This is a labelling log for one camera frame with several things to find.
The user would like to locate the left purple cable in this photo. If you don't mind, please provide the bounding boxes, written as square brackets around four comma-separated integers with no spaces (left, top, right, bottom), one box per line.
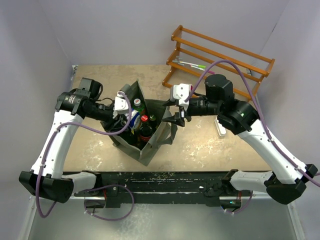
[35,91,135,222]

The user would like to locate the green capped marker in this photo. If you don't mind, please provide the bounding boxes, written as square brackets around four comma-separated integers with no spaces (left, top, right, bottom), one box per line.
[180,61,206,69]

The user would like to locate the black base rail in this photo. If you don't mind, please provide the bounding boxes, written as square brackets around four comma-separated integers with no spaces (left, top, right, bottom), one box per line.
[75,171,251,209]

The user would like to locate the orange wooden shelf rack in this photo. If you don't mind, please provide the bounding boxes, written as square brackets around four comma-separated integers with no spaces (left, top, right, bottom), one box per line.
[162,25,275,96]

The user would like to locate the orange juice plastic bottle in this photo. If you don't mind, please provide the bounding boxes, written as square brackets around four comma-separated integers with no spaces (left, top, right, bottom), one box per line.
[133,98,147,116]

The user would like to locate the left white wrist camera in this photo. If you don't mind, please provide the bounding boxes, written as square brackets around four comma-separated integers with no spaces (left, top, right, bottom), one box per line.
[113,91,131,119]

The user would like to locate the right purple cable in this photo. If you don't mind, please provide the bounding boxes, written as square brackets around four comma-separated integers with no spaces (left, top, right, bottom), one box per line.
[183,60,320,216]

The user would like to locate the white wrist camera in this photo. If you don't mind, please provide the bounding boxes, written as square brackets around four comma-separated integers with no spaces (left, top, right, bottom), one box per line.
[169,83,193,110]
[113,91,131,119]

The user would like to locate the purple cable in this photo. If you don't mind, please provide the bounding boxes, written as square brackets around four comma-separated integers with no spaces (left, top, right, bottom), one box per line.
[183,60,320,216]
[35,91,135,222]

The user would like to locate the grey marker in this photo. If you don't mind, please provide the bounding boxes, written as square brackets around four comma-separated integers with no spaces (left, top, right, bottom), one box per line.
[172,56,185,66]

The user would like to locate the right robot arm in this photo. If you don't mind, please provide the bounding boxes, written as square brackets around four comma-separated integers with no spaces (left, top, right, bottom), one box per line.
[163,74,318,205]

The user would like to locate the aluminium frame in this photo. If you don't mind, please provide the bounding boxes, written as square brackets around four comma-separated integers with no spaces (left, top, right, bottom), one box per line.
[20,191,306,240]

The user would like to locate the dark cola bottle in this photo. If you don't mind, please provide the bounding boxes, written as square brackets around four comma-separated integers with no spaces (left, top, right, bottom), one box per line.
[139,115,154,143]

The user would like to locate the green canvas bag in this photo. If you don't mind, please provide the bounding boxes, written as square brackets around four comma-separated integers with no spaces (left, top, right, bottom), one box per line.
[110,81,178,166]

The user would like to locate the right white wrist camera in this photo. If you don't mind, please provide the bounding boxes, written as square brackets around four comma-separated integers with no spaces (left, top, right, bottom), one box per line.
[169,83,193,110]

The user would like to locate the blue juice carton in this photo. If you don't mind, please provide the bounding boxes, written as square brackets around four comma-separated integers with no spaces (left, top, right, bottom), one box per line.
[128,109,141,134]

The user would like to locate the green Perrier glass bottle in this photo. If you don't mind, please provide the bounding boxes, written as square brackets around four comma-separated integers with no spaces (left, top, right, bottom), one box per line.
[149,114,157,129]

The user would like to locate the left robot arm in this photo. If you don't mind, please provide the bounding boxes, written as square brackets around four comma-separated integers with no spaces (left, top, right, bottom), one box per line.
[18,78,132,203]

